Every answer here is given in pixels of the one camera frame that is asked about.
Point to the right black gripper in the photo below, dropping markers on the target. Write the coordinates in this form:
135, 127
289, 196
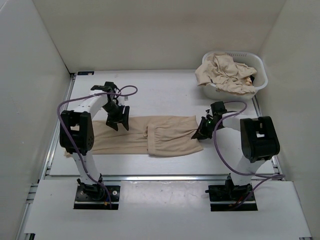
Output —
202, 133

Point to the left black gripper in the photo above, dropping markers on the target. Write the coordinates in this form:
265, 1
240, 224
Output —
111, 121

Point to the beige trousers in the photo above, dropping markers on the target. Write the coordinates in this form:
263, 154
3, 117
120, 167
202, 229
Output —
156, 136

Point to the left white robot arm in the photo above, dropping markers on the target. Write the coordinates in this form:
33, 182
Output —
77, 134

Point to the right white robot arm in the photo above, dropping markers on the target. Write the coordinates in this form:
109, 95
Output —
259, 143

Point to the blue white sticker label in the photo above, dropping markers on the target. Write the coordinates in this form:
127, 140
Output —
85, 73

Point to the beige clothes pile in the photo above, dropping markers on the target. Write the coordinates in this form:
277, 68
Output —
227, 75

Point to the white laundry basket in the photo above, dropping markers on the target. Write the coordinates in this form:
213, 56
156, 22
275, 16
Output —
259, 80

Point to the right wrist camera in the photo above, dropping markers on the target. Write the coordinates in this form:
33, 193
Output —
218, 108

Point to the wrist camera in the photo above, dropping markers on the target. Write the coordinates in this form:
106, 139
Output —
111, 87
218, 108

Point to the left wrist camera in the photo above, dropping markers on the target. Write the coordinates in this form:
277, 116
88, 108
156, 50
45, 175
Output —
111, 87

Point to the right aluminium rail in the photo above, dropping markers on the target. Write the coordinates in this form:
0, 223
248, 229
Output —
256, 106

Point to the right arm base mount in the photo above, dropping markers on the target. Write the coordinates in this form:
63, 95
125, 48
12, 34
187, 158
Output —
230, 197

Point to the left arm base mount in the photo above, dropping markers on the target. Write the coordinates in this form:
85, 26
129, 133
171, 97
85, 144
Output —
94, 197

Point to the front aluminium rail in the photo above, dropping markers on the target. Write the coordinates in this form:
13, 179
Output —
164, 178

